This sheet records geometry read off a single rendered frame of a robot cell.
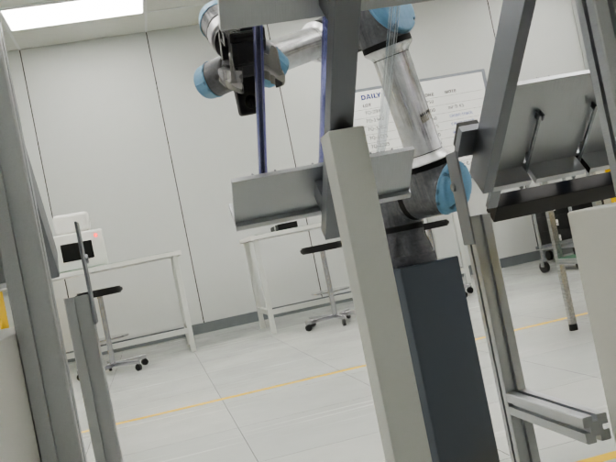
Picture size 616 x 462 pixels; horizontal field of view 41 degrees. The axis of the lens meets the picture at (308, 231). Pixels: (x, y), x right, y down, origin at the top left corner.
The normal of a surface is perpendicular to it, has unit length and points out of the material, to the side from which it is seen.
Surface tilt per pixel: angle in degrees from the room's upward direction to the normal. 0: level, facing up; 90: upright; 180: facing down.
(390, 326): 90
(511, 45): 90
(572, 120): 137
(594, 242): 90
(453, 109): 90
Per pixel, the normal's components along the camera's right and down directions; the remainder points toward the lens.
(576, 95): 0.27, 0.68
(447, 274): 0.50, -0.11
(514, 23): -0.96, 0.19
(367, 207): 0.20, -0.06
